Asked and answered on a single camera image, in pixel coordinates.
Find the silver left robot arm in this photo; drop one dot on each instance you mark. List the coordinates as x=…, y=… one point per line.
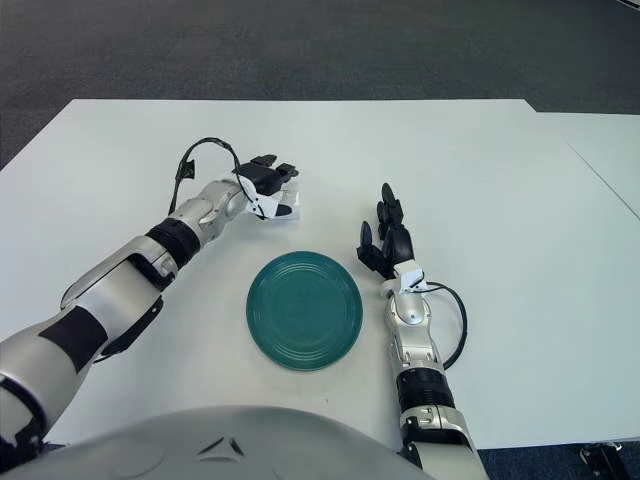
x=125, y=280

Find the white background fixture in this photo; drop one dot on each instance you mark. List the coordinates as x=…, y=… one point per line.
x=631, y=2

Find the silver robot torso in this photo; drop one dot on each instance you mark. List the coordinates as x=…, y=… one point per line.
x=200, y=450

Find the wrist white connector box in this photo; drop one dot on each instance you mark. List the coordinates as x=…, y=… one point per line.
x=265, y=207
x=410, y=276

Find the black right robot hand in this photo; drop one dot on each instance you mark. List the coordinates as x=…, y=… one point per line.
x=397, y=247

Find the right wrist white connector box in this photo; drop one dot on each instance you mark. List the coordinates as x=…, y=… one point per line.
x=410, y=276

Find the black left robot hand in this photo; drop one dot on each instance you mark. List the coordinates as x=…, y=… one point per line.
x=262, y=177

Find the left wrist white connector box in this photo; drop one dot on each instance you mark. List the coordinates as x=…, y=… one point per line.
x=265, y=207

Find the black metal stand base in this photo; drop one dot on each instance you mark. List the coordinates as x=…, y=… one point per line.
x=600, y=460

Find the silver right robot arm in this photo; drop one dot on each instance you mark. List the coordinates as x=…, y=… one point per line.
x=415, y=350

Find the teal green plate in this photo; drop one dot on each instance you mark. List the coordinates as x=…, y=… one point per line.
x=305, y=312

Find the white charger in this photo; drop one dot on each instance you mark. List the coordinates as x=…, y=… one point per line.
x=296, y=200

